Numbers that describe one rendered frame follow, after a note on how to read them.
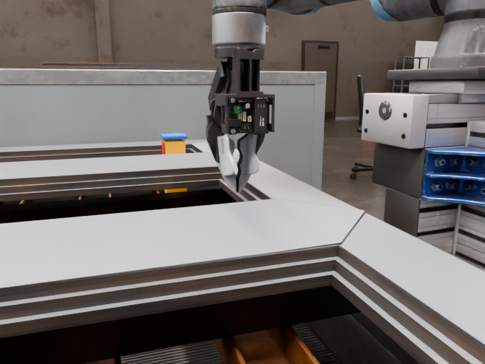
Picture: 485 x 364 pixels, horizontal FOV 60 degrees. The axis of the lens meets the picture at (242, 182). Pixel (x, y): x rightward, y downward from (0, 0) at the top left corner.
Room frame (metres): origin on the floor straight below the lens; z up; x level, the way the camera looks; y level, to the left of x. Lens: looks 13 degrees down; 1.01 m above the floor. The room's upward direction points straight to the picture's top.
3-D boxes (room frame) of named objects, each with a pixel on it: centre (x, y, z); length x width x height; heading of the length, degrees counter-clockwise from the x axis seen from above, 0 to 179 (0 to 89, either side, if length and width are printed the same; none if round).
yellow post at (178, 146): (1.05, 0.17, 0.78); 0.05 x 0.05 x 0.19; 18
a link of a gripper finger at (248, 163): (0.62, -0.01, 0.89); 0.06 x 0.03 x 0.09; 18
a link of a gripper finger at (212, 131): (0.63, 0.03, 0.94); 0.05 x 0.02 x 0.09; 108
